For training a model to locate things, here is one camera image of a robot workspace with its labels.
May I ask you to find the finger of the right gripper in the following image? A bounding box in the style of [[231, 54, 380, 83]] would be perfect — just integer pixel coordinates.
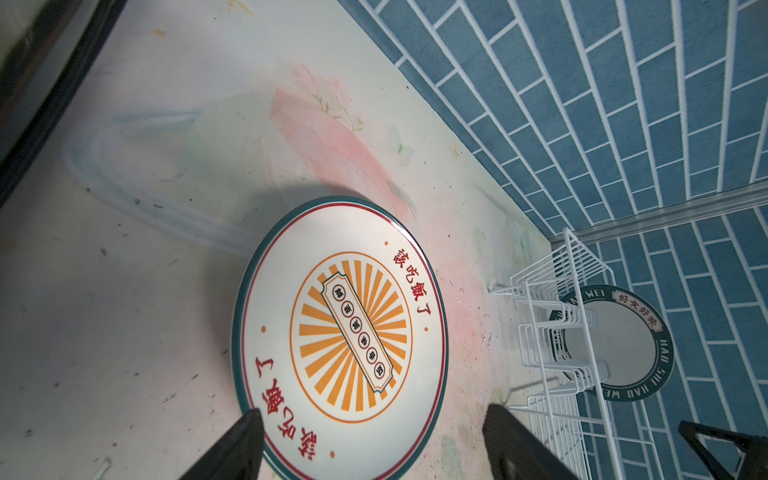
[[678, 421, 767, 479]]

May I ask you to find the black square plate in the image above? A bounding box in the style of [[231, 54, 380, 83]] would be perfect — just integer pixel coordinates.
[[1, 0, 126, 203]]

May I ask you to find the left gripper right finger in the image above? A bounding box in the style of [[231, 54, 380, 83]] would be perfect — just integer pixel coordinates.
[[482, 404, 577, 480]]

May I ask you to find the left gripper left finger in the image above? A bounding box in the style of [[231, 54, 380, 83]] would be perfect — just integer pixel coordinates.
[[180, 408, 265, 480]]

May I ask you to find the white round plate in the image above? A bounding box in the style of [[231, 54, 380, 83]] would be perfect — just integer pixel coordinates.
[[230, 196, 449, 479]]

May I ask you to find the white wire dish rack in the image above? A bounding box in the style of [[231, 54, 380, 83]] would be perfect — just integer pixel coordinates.
[[492, 229, 664, 479]]

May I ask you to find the black patterned round plate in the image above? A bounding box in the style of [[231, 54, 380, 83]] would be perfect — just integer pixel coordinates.
[[581, 285, 675, 403]]

